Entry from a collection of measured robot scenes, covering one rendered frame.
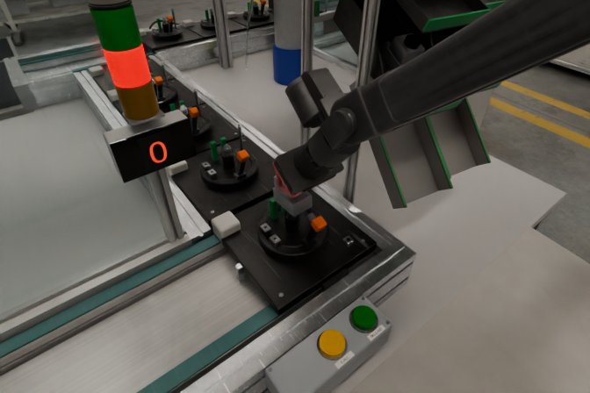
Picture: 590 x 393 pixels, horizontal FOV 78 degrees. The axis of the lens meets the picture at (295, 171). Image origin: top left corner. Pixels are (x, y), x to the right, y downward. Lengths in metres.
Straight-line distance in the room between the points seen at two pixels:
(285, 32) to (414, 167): 0.86
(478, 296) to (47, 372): 0.80
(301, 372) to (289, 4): 1.22
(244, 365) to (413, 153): 0.54
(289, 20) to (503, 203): 0.96
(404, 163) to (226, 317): 0.48
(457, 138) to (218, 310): 0.67
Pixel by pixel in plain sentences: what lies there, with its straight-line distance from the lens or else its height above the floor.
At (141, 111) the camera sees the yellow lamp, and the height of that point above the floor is 1.27.
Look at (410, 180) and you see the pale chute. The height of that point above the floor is 1.02.
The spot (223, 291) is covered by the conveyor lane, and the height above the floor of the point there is 0.92.
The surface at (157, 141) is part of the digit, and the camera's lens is 0.59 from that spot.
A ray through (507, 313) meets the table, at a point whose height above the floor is 0.86.
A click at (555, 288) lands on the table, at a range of 0.98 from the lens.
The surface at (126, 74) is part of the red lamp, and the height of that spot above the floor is 1.33.
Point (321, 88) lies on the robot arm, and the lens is 0.49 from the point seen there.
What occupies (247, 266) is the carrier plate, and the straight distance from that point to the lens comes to 0.71.
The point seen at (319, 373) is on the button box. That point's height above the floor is 0.96.
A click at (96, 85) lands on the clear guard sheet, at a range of 0.60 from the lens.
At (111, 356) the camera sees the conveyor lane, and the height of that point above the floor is 0.92.
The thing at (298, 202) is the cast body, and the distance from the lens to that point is 0.65.
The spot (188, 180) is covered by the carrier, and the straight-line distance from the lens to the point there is 0.91.
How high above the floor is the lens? 1.53
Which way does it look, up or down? 38 degrees down
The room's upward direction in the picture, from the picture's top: straight up
